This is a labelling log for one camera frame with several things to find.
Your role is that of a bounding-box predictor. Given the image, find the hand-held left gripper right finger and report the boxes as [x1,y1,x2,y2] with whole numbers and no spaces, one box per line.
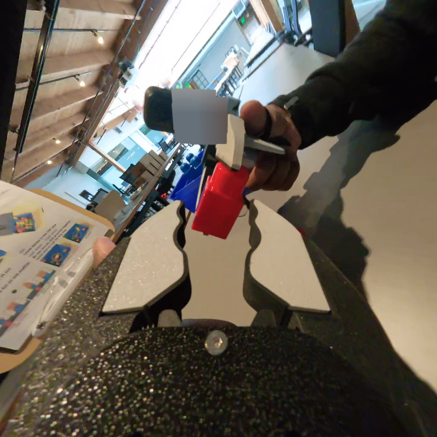
[242,200,332,314]

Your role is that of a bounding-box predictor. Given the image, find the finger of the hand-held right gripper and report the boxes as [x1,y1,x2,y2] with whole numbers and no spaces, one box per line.
[244,135,286,161]
[215,114,247,171]

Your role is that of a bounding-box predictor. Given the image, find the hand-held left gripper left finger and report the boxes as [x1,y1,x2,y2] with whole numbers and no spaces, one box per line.
[101,200,191,314]

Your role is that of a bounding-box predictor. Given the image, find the red mega block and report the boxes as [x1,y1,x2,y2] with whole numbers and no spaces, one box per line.
[191,162,250,240]

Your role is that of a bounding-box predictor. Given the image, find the blue plastic bin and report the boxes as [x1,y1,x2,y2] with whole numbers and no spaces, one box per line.
[170,147,214,213]

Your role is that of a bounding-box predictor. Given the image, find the wooden clipboard with instruction sheet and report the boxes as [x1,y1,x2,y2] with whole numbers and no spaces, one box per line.
[0,180,115,373]

